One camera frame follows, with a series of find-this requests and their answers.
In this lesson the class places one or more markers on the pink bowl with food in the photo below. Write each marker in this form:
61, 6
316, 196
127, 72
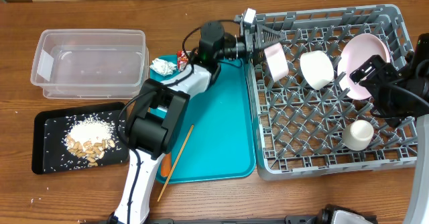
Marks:
276, 61

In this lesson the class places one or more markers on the teal plastic tray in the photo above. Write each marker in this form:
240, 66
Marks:
221, 143

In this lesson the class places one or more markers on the white bowl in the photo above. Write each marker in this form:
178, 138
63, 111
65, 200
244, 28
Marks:
317, 69

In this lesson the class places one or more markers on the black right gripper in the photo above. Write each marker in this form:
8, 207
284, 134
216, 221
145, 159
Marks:
376, 82

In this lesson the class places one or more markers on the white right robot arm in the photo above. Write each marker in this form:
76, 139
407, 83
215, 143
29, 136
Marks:
416, 107

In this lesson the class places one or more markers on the black tray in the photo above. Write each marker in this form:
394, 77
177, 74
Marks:
49, 154

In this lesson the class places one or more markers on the rice and peanuts pile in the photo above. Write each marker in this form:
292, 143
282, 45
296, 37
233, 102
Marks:
90, 139

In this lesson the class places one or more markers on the large white plate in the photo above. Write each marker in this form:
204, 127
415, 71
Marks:
355, 53

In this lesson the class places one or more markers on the white tissue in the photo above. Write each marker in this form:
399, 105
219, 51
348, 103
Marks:
163, 67

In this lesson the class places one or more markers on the clear plastic bin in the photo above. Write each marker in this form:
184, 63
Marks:
90, 63

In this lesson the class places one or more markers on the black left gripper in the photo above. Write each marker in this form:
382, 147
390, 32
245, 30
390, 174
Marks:
253, 47

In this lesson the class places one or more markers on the pale green cup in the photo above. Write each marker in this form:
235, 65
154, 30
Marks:
358, 135

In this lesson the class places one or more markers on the grey dishwasher rack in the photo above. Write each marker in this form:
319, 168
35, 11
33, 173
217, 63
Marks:
298, 129

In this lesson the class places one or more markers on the red snack wrapper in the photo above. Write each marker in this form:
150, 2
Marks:
182, 60

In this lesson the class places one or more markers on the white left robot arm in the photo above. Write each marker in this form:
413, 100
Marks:
159, 109

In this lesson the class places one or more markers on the orange carrot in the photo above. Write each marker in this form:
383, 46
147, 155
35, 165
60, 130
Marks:
166, 165

